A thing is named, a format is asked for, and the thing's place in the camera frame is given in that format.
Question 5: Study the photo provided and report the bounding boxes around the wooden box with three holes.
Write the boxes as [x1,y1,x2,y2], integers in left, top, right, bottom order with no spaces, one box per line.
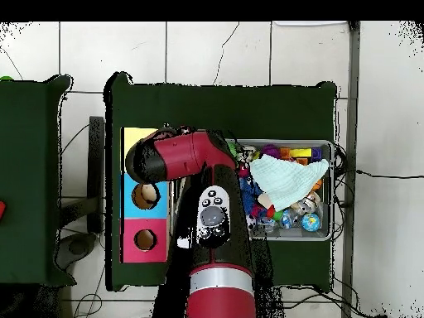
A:
[119,127,171,264]

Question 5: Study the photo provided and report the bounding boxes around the clear mesh bin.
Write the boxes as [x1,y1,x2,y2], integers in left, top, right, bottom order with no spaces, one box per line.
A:
[228,137,335,242]

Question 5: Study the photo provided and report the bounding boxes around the blue spiky rubber ball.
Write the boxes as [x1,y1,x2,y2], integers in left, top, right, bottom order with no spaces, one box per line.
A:
[238,176,264,216]

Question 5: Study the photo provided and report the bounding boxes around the purple spiky toy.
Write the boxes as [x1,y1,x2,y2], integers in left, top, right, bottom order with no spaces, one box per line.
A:
[260,143,282,159]

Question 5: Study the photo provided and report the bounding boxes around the dark green table cloth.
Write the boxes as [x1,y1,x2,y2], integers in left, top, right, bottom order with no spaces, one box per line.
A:
[104,71,338,292]

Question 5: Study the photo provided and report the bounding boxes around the mint knitted cloth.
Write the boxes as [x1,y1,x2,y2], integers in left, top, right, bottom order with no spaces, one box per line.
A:
[248,153,330,213]

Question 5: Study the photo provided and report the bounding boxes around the yellow plastic block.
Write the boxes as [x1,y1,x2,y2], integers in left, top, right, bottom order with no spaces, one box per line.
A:
[289,147,313,159]

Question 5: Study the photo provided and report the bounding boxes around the blue globe ball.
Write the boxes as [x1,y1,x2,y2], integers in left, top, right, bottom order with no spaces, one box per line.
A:
[300,212,321,233]

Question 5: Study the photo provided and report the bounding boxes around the black stand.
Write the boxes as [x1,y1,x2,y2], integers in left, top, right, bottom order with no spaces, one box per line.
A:
[59,115,106,234]

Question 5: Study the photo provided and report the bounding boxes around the green covered side table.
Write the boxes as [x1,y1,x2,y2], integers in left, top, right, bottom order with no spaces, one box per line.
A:
[0,75,76,287]

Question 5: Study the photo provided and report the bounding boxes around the black cable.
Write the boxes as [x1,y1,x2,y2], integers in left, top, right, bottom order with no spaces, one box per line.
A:
[344,168,424,180]

